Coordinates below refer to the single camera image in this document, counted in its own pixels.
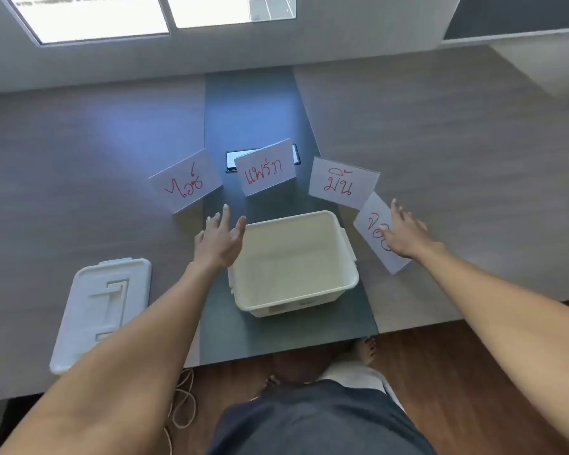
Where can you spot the person's left hand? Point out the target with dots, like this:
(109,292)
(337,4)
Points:
(218,248)

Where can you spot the person's right hand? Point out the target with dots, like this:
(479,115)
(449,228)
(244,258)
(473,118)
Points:
(410,239)

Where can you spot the person's left thumb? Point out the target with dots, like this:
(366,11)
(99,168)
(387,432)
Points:
(240,229)

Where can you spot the person's right forearm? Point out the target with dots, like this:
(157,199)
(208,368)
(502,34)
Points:
(512,307)

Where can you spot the person's left forearm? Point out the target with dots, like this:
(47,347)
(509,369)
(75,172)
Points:
(109,364)

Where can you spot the name card with long word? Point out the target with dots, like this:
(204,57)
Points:
(264,172)

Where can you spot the white plastic storage bin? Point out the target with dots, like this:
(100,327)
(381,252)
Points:
(294,265)

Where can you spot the name card with slanted stroke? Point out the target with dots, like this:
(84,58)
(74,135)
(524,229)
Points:
(185,184)

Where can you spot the black smartphone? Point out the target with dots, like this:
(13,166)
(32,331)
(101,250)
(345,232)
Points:
(231,158)

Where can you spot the name card with short word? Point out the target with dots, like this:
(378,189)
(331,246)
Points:
(341,183)

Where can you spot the name card with round letters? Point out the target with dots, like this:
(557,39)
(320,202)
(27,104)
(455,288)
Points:
(374,234)

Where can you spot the person's left foot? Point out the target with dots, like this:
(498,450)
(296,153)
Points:
(271,384)

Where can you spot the person's foot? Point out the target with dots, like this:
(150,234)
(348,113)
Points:
(368,350)
(271,384)

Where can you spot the white plastic bin lid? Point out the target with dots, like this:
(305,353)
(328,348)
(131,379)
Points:
(95,317)

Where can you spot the person's right foot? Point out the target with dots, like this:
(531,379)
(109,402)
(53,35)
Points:
(368,350)

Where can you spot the white trousers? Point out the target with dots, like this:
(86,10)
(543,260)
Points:
(360,376)

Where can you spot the grey shirt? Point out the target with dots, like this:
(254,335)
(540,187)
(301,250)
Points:
(320,421)

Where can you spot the dark window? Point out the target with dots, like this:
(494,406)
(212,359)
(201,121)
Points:
(517,16)

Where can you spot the bright window with white frame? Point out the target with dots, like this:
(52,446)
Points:
(147,14)

